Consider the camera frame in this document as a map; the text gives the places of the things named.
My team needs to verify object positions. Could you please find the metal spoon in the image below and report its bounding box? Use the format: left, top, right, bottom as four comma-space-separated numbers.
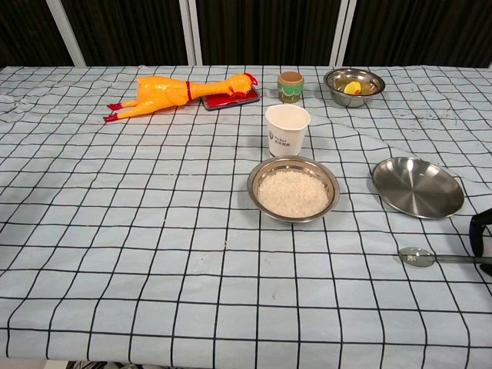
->
398, 246, 492, 268

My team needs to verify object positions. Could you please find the white paper cup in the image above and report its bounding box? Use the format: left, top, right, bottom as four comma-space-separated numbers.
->
264, 104, 311, 158

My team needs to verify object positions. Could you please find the flat metal plate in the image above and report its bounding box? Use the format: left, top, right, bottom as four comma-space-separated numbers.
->
371, 156, 466, 220

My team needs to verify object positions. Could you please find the white metal frame post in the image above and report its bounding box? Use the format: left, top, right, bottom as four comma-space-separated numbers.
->
47, 0, 87, 68
178, 0, 204, 66
329, 0, 357, 67

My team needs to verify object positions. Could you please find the red ink pad box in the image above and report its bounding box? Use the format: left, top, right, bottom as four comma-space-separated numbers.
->
201, 86, 261, 112

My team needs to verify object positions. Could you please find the metal bowl holding rice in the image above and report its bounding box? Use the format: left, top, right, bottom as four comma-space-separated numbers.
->
247, 157, 341, 226

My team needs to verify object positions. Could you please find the yellow rubber chicken toy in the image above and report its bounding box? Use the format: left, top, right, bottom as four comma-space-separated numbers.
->
102, 72, 259, 124

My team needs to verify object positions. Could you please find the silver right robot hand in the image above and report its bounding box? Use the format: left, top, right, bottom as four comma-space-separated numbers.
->
470, 208, 492, 276

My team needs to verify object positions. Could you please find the small green brown jar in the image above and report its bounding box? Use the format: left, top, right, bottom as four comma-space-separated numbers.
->
278, 71, 305, 104

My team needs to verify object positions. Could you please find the metal bowl holding duck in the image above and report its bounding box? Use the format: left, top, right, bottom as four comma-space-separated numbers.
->
323, 68, 387, 108

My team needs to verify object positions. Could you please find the blue checkered tablecloth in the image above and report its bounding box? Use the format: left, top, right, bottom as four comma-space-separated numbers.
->
0, 64, 492, 364

